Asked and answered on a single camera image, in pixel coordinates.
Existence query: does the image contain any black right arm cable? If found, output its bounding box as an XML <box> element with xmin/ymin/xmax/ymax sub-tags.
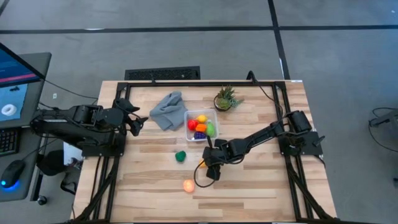
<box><xmin>247</xmin><ymin>70</ymin><xmax>285</xmax><ymax>125</ymax></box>

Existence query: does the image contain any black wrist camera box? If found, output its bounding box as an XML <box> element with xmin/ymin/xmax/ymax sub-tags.
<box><xmin>205</xmin><ymin>164</ymin><xmax>222</xmax><ymax>181</ymax></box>

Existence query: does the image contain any white power box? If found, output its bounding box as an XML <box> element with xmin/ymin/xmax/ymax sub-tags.
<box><xmin>63</xmin><ymin>142</ymin><xmax>83</xmax><ymax>166</ymax></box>

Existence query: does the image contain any black computer mouse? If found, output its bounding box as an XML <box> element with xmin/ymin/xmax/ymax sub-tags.
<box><xmin>0</xmin><ymin>160</ymin><xmax>25</xmax><ymax>189</ymax></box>

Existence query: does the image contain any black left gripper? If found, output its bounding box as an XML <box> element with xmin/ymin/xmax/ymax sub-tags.
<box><xmin>101</xmin><ymin>98</ymin><xmax>149</xmax><ymax>137</ymax></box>

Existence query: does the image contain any computer monitor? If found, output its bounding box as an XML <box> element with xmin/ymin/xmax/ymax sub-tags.
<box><xmin>0</xmin><ymin>42</ymin><xmax>52</xmax><ymax>129</ymax></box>

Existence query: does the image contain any black floor vent grille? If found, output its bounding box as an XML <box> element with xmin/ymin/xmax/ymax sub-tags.
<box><xmin>124</xmin><ymin>65</ymin><xmax>201</xmax><ymax>81</ymax></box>

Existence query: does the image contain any grey cloth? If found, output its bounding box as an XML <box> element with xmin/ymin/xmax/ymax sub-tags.
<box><xmin>149</xmin><ymin>90</ymin><xmax>189</xmax><ymax>131</ymax></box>

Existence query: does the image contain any potted succulent plant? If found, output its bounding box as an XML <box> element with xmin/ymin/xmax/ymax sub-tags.
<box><xmin>213</xmin><ymin>85</ymin><xmax>244</xmax><ymax>112</ymax></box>

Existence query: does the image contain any black monitor cable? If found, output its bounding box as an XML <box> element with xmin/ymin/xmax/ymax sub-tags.
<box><xmin>45</xmin><ymin>79</ymin><xmax>96</xmax><ymax>100</ymax></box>

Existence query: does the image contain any grey desk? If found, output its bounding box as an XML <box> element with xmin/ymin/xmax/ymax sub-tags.
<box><xmin>0</xmin><ymin>126</ymin><xmax>44</xmax><ymax>202</ymax></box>

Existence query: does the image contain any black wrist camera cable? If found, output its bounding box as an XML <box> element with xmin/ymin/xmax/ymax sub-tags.
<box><xmin>193</xmin><ymin>160</ymin><xmax>218</xmax><ymax>189</ymax></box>

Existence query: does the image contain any peach toy fruit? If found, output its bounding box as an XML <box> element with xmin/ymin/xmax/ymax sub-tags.
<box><xmin>182</xmin><ymin>179</ymin><xmax>196</xmax><ymax>194</ymax></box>

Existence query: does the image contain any black keyboard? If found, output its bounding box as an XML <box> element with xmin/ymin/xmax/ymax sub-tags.
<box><xmin>0</xmin><ymin>127</ymin><xmax>21</xmax><ymax>156</ymax></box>

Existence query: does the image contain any clear plastic tupperware container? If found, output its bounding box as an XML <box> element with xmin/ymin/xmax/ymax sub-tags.
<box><xmin>183</xmin><ymin>108</ymin><xmax>220</xmax><ymax>142</ymax></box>

